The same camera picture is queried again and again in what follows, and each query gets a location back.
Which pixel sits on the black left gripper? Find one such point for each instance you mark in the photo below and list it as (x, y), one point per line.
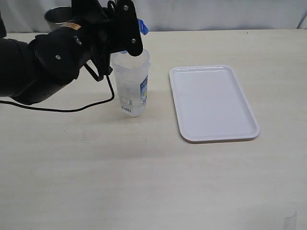
(85, 36)

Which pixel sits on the blue snap-lock container lid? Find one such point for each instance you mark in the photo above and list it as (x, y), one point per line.
(143, 27)

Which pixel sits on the stainless steel tumbler cup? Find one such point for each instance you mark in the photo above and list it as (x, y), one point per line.
(57, 16)

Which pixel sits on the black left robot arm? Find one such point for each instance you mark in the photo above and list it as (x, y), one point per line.
(28, 71)

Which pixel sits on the clear plastic tall container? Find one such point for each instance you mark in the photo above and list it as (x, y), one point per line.
(131, 76)

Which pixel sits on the white rectangular plastic tray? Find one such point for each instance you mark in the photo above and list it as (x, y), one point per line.
(211, 105)

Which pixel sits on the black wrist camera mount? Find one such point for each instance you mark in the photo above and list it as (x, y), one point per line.
(125, 11)

